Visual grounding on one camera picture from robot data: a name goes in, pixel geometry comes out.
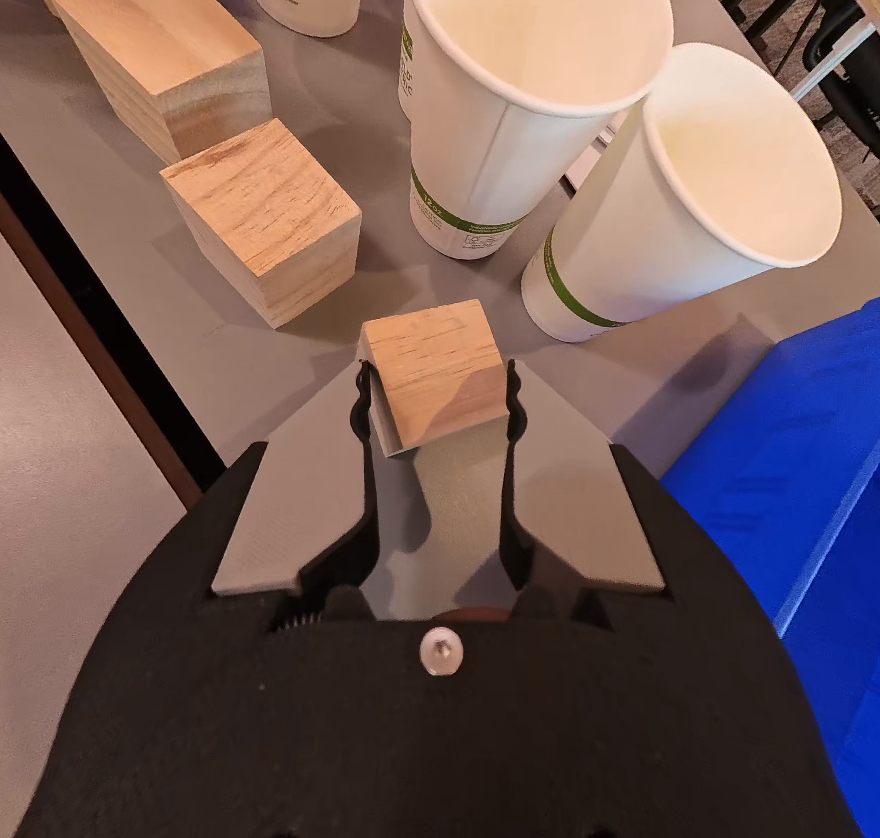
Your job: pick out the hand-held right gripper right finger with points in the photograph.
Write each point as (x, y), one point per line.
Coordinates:
(584, 508)

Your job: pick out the black office chair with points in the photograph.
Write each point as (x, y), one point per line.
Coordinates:
(852, 96)

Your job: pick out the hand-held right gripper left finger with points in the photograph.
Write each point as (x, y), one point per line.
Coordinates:
(289, 508)

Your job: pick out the blue plastic bin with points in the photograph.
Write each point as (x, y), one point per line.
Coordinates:
(790, 453)

